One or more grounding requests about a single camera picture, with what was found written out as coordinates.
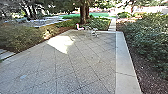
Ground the grey outdoor metal chair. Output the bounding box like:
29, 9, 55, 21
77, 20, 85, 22
85, 27, 100, 39

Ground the dark tree trunk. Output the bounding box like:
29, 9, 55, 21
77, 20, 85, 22
78, 0, 91, 25

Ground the long low reddish hedge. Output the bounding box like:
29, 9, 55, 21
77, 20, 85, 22
0, 16, 112, 54

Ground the green hedge bush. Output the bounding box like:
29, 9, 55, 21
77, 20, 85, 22
120, 12, 168, 81

